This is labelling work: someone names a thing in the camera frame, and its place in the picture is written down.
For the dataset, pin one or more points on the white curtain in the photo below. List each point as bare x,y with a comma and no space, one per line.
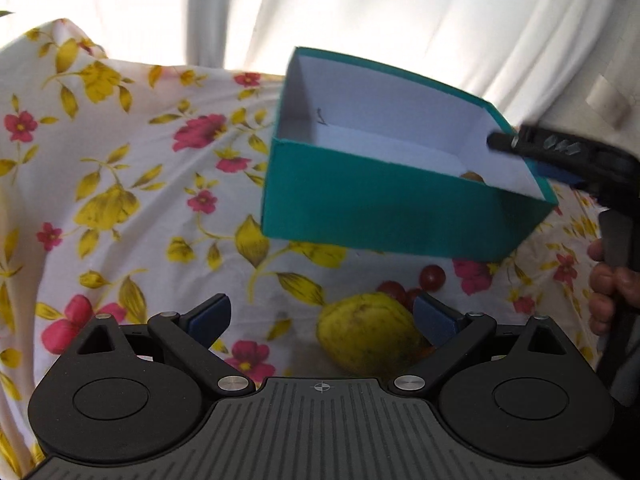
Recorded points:
350,5

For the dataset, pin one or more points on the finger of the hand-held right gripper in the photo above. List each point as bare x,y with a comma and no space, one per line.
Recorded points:
557,172
505,142

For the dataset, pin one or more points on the beige tape strip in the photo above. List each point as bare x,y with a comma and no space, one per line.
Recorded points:
606,95

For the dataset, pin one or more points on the speckled yellow pear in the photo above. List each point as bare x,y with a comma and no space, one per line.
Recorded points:
367,332

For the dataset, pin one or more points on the red cherry tomato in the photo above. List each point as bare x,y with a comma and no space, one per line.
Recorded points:
431,277
413,297
392,291

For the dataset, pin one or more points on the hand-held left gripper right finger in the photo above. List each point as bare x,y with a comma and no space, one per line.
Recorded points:
435,320

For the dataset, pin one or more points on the teal cardboard box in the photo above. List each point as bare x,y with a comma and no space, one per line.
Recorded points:
375,210

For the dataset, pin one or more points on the small orange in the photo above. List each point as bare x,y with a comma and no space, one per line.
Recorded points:
472,176

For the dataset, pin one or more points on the person's right hand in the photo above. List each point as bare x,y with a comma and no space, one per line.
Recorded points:
607,282

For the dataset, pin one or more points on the floral printed cloth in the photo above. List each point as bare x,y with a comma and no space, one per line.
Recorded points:
125,185

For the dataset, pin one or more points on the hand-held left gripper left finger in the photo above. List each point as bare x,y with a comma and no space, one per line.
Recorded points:
211,317

